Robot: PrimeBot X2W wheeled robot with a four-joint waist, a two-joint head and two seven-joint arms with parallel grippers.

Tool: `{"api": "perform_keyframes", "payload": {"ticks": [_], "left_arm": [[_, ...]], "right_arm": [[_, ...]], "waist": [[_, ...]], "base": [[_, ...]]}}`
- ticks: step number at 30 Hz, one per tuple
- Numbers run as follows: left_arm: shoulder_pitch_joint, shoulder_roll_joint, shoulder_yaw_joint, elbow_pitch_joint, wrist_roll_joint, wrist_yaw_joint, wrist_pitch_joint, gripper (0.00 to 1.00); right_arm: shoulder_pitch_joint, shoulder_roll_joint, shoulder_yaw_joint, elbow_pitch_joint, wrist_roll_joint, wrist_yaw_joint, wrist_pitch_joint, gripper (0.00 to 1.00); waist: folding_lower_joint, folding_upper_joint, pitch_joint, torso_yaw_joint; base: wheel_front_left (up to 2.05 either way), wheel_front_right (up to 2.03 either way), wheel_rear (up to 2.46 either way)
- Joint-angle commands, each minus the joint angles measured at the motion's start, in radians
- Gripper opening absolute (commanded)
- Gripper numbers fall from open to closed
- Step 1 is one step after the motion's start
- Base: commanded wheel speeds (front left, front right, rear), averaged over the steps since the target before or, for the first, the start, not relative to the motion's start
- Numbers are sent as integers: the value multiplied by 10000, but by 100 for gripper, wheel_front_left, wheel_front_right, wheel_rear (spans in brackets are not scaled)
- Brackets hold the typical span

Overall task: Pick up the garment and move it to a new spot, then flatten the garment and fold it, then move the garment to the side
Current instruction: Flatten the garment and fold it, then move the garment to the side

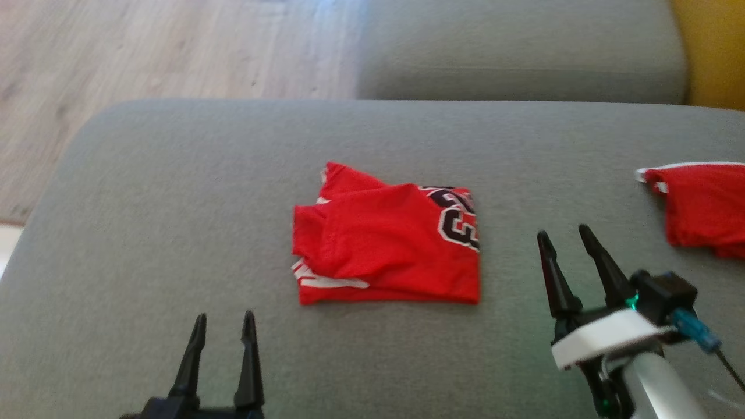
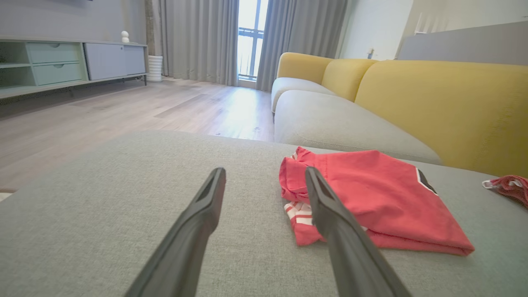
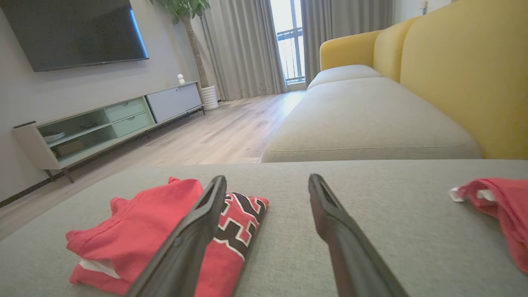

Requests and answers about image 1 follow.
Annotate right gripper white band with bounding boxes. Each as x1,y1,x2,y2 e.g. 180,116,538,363
537,224,676,419

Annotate red basketball jersey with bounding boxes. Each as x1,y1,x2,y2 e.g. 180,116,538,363
291,161,481,306

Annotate yellow object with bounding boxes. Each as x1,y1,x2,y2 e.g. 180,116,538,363
669,0,745,111

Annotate right gripper cable blue plug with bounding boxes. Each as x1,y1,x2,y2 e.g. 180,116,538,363
669,308,745,393

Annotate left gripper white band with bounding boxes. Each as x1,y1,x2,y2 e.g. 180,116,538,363
119,310,265,419

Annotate grey fabric sofa section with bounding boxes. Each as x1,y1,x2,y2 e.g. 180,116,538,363
356,0,690,105

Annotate red shorts with white trim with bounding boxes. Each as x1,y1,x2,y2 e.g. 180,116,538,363
634,162,745,260

